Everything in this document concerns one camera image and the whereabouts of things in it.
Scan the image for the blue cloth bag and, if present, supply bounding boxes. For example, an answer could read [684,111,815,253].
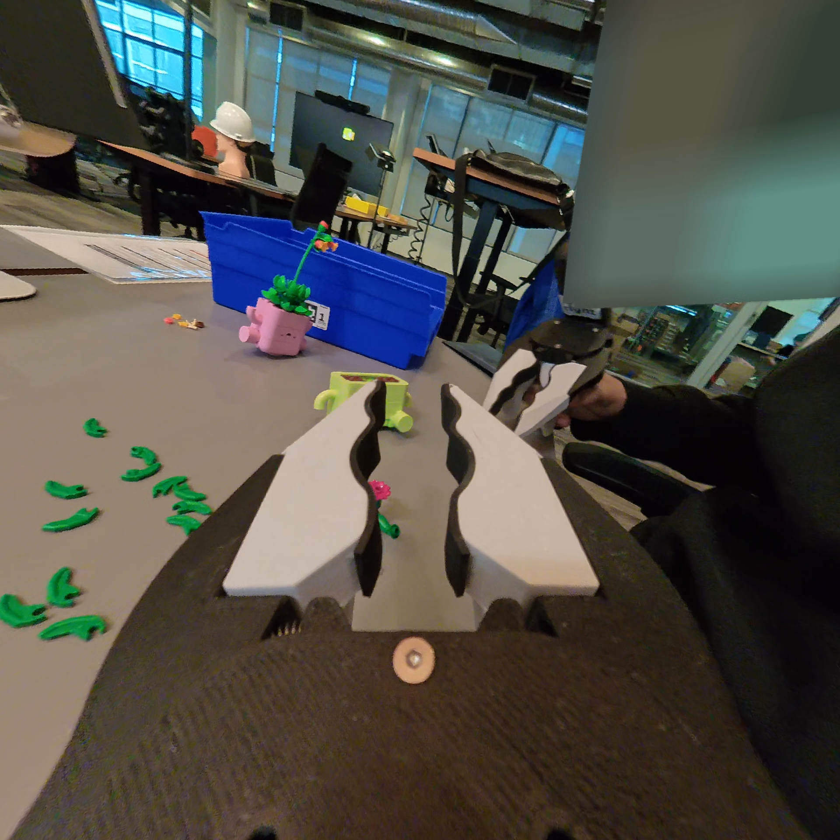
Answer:
[505,259,565,355]

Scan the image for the pink toy flower pot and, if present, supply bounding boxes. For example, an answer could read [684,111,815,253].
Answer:
[238,222,340,358]

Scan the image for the person's black clothing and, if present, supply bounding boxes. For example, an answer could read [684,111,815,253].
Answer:
[630,328,840,840]

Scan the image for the black bag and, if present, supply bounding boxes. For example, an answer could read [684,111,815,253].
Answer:
[453,150,573,231]

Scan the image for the long wooden desk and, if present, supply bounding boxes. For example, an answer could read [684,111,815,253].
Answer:
[98,139,296,237]

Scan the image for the scattered green toy leaves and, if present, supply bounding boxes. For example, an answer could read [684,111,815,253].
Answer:
[0,417,214,643]

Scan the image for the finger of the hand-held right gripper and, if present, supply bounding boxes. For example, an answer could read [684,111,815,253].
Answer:
[514,362,587,457]
[482,348,544,421]

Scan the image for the white hard hat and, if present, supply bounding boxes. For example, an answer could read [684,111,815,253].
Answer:
[209,101,257,143]

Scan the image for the person's right hand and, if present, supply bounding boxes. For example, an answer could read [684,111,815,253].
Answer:
[567,374,629,424]

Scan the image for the pink toy flower green stems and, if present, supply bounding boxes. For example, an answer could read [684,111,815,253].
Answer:
[367,480,400,540]

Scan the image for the mannequin head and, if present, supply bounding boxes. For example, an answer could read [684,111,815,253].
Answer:
[217,134,253,179]

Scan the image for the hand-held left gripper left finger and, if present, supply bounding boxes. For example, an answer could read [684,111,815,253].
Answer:
[222,379,387,601]

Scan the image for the person's right forearm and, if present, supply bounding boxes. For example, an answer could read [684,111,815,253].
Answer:
[570,377,782,490]

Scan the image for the black office chair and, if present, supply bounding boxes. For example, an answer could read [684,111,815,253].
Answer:
[289,143,354,231]

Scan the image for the dark computer monitor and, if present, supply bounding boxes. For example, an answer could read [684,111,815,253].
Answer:
[0,0,148,152]

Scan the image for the blue plastic bin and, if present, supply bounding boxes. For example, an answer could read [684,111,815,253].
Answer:
[200,211,448,371]

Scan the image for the black television screen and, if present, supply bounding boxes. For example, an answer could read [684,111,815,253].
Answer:
[290,91,395,198]

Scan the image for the black chair armrest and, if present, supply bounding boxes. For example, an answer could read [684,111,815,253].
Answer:
[563,441,703,519]

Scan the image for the wooden standing desk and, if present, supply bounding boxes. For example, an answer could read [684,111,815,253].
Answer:
[412,147,572,329]

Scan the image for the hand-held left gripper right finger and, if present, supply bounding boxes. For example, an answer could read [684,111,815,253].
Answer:
[441,382,601,602]

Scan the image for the laminated paper sheet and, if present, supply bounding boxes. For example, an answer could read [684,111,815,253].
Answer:
[7,225,214,284]

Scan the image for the yellow-green toy flower pot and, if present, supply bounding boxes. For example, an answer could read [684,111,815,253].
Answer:
[314,371,416,434]

